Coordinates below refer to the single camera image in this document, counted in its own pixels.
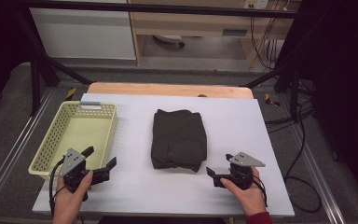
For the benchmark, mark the light wooden desk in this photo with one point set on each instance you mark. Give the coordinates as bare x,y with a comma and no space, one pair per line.
192,26

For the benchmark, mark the pale yellow perforated plastic basket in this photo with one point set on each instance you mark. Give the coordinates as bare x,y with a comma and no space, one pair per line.
80,130

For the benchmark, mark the dark olive pants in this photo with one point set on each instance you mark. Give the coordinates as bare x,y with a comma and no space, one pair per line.
178,140

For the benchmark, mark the white power strip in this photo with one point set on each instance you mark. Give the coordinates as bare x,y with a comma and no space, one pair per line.
256,3

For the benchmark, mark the office chair base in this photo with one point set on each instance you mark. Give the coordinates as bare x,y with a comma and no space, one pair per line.
169,39

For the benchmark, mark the yellow black tape marker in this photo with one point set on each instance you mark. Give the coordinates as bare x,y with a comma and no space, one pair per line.
271,100
71,94

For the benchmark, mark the black metal frame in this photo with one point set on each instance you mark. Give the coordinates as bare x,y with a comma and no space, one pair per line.
155,8

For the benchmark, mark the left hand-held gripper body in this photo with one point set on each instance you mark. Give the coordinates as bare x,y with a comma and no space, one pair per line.
74,169

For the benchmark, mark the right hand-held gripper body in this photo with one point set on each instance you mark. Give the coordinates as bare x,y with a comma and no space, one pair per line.
240,175

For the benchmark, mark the person's left hand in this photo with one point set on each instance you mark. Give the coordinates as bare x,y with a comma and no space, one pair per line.
68,202

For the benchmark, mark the person's right hand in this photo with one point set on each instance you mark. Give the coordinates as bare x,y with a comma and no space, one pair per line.
251,199

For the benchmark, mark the white cabinet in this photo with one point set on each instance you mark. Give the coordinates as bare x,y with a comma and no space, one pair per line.
80,34

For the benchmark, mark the aluminium floor rail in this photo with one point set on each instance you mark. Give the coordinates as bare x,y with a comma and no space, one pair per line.
320,174
12,155

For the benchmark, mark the wooden table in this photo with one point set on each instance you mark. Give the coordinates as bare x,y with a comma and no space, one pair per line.
167,90

